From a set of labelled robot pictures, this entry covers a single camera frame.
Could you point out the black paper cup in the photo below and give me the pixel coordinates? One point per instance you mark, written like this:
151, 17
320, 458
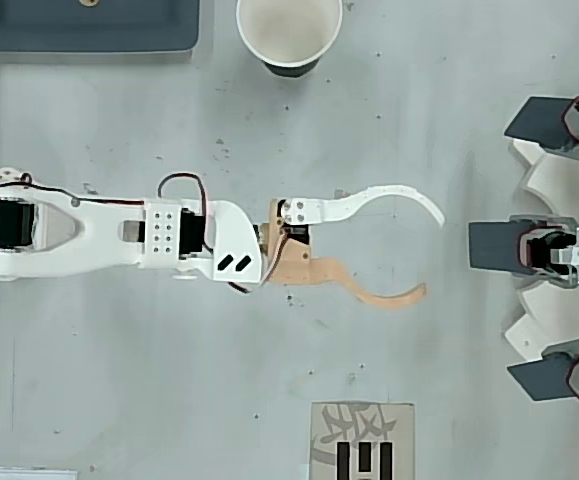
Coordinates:
289, 35

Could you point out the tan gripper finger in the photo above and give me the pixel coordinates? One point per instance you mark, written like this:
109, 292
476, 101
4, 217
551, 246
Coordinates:
339, 272

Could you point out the white round dispenser base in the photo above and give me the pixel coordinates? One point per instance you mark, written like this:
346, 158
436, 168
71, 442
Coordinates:
554, 185

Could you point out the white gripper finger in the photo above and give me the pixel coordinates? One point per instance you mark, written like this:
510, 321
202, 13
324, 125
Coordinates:
339, 207

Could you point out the grey paddle dispenser unit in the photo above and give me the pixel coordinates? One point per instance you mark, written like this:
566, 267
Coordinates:
539, 380
539, 120
494, 245

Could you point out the tan gripper body, black servo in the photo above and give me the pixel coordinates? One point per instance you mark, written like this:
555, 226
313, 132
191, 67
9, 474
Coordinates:
294, 262

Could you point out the cardboard card with black bars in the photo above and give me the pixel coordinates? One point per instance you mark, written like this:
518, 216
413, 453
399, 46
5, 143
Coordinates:
329, 450

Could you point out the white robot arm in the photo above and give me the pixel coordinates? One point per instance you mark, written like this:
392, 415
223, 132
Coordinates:
99, 225

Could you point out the dark grey tray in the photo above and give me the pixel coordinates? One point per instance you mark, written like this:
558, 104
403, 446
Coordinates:
69, 27

